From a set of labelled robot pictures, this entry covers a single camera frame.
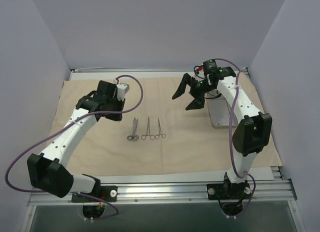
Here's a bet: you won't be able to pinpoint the steel instrument tray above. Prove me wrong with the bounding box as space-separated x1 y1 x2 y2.
206 97 231 129

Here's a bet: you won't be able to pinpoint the steel surgical forceps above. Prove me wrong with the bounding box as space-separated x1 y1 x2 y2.
141 117 156 141

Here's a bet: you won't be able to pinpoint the steel clamp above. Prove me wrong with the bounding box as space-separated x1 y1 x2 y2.
155 118 167 140

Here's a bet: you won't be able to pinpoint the steel surgical scissors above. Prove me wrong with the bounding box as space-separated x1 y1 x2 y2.
127 122 139 142

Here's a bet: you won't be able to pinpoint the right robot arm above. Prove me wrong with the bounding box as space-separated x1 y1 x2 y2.
172 58 273 199

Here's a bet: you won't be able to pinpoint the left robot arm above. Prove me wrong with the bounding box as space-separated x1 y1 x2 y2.
27 80 130 202

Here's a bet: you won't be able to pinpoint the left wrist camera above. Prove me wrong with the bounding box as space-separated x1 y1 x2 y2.
116 83 130 101

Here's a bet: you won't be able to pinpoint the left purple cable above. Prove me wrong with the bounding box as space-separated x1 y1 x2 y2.
5 75 144 221

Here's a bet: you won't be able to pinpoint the purple cable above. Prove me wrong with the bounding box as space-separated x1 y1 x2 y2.
214 58 256 218
5 75 144 221

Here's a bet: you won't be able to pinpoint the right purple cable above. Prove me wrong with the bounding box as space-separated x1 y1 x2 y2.
214 58 256 218

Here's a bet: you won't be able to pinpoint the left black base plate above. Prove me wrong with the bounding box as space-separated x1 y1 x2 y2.
71 185 118 203

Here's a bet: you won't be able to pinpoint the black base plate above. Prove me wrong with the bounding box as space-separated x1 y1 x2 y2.
71 185 118 203
206 183 252 201

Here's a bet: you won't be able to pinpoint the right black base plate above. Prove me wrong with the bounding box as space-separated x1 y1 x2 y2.
206 183 252 201

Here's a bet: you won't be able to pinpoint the aluminium front rail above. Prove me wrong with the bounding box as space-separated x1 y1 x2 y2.
28 180 298 206

